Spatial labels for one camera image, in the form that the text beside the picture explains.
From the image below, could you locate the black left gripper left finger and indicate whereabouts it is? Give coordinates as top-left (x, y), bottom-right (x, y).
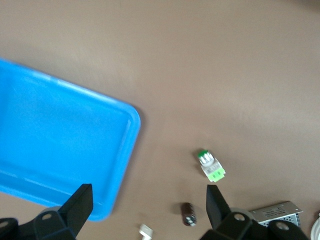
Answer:
top-left (0, 183), bottom-right (94, 240)

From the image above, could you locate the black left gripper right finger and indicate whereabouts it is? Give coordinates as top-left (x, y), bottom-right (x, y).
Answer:
top-left (199, 184), bottom-right (311, 240)

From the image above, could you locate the dark cylindrical capacitor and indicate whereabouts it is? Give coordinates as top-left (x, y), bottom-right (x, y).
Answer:
top-left (180, 202), bottom-right (198, 227)

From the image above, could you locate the perforated metal power supply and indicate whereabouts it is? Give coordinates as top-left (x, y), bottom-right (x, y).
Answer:
top-left (249, 200), bottom-right (304, 227)

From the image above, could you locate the blue plastic tray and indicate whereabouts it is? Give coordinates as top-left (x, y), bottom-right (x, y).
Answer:
top-left (0, 57), bottom-right (142, 223)

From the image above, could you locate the white curved plastic clamp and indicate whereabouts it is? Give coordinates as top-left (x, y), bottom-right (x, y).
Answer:
top-left (138, 223), bottom-right (155, 240)

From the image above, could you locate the white round object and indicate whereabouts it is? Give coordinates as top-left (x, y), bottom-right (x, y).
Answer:
top-left (311, 212), bottom-right (320, 240)

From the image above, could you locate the green push button switch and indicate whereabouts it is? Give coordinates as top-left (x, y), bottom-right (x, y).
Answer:
top-left (196, 149), bottom-right (227, 183)

